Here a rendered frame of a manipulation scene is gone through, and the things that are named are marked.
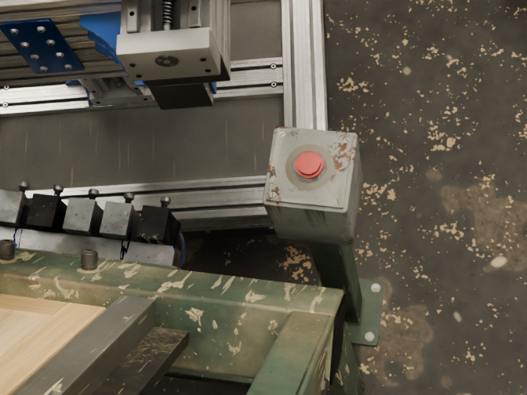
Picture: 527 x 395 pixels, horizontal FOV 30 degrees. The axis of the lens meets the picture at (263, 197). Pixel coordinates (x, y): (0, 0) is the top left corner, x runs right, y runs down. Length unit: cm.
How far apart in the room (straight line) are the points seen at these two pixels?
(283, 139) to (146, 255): 33
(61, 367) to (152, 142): 114
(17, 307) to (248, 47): 107
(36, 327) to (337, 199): 44
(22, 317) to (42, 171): 93
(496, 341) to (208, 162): 75
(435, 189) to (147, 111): 69
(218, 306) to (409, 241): 100
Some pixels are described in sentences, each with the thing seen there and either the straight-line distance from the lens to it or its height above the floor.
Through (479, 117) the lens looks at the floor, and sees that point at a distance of 240.
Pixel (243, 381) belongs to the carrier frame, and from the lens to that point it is 207.
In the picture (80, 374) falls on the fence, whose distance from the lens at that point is 114.
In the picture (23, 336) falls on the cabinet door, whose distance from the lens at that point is 131.
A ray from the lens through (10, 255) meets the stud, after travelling 151.
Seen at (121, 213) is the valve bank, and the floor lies 76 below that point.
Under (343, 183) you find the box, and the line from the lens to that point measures 135.
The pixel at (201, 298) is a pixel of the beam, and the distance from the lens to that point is 136.
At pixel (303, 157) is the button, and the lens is 136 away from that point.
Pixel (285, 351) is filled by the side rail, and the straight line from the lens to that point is 119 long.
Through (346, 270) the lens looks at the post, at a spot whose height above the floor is 48.
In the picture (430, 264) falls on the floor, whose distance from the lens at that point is 228.
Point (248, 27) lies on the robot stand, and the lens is 230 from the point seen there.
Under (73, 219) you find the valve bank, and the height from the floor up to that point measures 76.
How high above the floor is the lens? 220
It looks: 70 degrees down
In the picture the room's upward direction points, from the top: 23 degrees counter-clockwise
